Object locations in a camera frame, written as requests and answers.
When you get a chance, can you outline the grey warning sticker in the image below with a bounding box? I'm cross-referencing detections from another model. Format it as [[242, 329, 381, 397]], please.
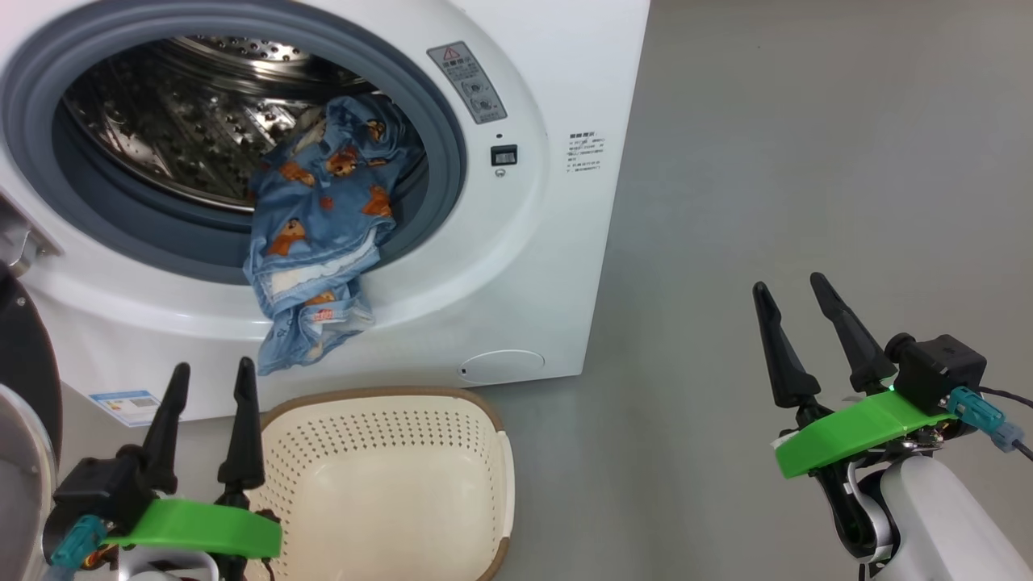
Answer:
[[427, 42, 508, 125]]

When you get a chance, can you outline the teal-plug right camera cable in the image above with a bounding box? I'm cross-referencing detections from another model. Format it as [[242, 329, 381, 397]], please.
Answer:
[[948, 386, 1033, 463]]

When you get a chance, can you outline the blue energy label sticker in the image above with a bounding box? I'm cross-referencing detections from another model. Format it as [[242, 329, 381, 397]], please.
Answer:
[[90, 391, 162, 428]]

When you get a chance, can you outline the white front-load washing machine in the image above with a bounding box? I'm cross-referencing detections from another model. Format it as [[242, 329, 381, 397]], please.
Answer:
[[0, 0, 651, 425]]

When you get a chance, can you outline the cream perforated laundry basket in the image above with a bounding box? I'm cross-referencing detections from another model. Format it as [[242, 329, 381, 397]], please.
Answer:
[[242, 386, 516, 581]]

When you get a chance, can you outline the metal door hinge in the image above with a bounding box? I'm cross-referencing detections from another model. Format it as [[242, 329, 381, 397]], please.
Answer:
[[0, 194, 62, 277]]

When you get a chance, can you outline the steel washer drum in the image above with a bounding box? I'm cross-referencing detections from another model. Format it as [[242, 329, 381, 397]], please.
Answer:
[[63, 36, 388, 213]]

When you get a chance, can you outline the grey rubber door gasket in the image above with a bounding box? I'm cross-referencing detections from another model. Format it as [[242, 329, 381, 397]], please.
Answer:
[[0, 12, 469, 286]]

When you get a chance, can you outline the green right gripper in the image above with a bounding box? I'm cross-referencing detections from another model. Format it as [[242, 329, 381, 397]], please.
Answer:
[[752, 272, 957, 479]]

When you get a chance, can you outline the teal-plug camera cable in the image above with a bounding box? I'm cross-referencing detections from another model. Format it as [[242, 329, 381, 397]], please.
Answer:
[[948, 386, 1033, 463], [44, 515, 111, 581]]

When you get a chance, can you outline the round white filter cover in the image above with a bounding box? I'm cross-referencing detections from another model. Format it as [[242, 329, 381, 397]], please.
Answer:
[[460, 349, 546, 386]]

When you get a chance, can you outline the blue bear-print garment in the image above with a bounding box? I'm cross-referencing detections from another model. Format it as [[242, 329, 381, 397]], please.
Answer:
[[244, 95, 425, 377]]

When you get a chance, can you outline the black round glass washer door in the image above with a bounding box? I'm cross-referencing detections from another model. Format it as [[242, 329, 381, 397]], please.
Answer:
[[0, 262, 64, 581]]

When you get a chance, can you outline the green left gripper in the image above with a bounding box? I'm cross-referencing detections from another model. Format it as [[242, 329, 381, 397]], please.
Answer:
[[105, 357, 283, 560]]

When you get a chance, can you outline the teal-plug left camera cable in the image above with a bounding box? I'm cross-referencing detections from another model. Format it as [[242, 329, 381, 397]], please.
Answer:
[[44, 515, 111, 581]]

